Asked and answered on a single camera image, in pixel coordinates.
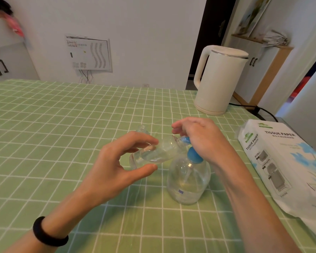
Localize person's left hand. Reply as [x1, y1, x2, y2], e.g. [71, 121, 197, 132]
[78, 131, 159, 208]

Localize person's right hand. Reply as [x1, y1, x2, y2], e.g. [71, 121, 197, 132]
[171, 117, 244, 169]

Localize large clear bottle blue pump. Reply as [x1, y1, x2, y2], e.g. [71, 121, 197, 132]
[167, 137, 212, 205]

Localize small clear plastic bottle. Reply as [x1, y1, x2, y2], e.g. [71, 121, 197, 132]
[136, 124, 151, 135]
[129, 135, 190, 170]

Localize person's left forearm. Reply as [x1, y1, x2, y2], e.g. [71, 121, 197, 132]
[5, 191, 106, 253]

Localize person's right forearm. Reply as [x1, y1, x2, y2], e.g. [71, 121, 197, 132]
[218, 158, 301, 253]

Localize cream electric kettle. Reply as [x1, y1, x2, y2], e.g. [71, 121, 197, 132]
[193, 45, 249, 116]

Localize white tissue paper pack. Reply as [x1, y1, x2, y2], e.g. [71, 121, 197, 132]
[237, 119, 316, 238]

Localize green checked tablecloth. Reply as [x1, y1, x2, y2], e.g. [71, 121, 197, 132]
[0, 79, 316, 253]

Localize white door wooden side cabinet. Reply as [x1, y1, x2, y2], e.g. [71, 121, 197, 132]
[231, 33, 294, 106]

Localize black wrist band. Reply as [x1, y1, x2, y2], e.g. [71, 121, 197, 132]
[32, 216, 69, 247]

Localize red object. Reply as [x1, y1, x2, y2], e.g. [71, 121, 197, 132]
[290, 76, 311, 99]

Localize crumpled grey paper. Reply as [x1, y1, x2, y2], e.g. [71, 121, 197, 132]
[262, 30, 290, 47]

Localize leaning framed picture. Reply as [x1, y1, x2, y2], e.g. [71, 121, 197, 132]
[234, 0, 273, 37]

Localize wooden top white cabinet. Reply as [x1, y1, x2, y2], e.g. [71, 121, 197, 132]
[0, 17, 40, 83]

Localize pink hanging item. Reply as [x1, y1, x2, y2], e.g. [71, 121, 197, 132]
[0, 9, 25, 37]

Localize black power cable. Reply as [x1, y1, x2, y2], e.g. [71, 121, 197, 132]
[228, 102, 279, 122]

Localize thin loose wall wires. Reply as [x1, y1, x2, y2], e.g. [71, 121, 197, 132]
[79, 70, 93, 84]

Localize white wall panel cover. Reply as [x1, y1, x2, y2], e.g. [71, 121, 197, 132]
[65, 35, 112, 72]

